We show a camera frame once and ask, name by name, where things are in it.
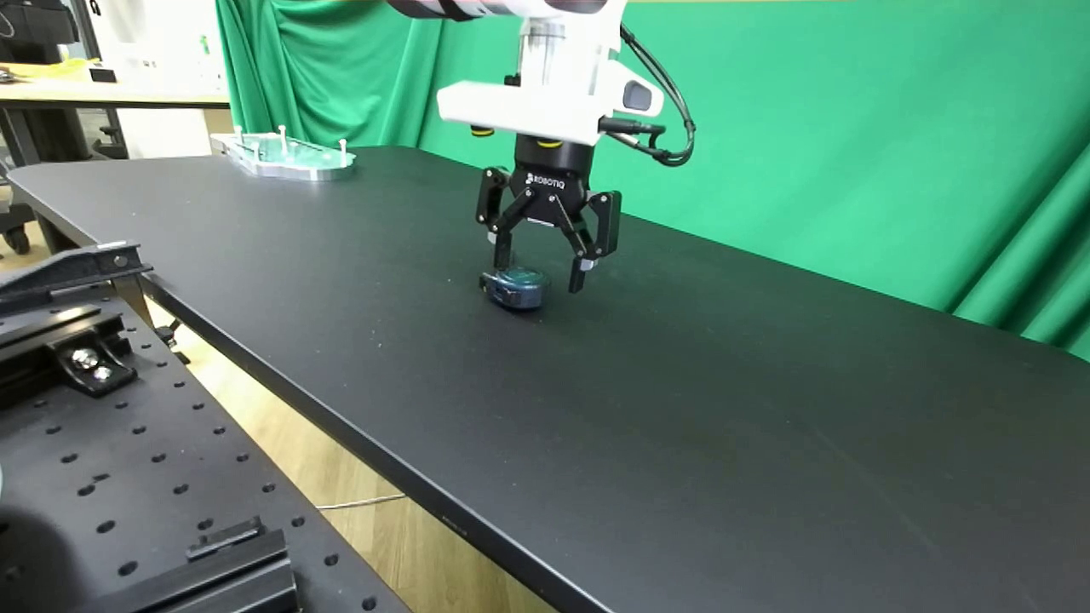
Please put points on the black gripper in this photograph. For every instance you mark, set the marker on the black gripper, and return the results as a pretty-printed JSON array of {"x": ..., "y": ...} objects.
[{"x": 551, "y": 182}]

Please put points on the blue round measuring tape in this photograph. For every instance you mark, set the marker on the blue round measuring tape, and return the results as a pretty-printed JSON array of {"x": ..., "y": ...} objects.
[{"x": 512, "y": 288}]

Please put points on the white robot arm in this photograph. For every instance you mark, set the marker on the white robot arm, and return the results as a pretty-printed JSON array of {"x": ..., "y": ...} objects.
[{"x": 547, "y": 38}]

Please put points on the green curtain backdrop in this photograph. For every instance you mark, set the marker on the green curtain backdrop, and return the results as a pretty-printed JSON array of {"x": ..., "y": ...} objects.
[{"x": 795, "y": 123}]

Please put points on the clear acrylic plate with screws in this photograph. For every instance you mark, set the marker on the clear acrylic plate with screws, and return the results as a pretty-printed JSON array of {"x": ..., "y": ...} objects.
[{"x": 285, "y": 153}]

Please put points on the white background cabinet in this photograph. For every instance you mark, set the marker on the white background cabinet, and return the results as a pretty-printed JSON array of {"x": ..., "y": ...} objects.
[{"x": 159, "y": 38}]

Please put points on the wooden background desk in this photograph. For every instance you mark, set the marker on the wooden background desk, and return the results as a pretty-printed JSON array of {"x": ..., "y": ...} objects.
[{"x": 104, "y": 90}]

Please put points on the black perforated breadboard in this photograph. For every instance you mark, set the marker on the black perforated breadboard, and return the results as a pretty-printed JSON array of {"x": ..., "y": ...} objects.
[{"x": 139, "y": 489}]

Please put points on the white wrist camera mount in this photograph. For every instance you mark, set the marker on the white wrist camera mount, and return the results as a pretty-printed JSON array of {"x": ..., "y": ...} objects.
[{"x": 532, "y": 106}]

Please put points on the black metal rail bracket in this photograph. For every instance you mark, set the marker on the black metal rail bracket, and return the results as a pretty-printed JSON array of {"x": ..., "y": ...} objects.
[{"x": 71, "y": 283}]

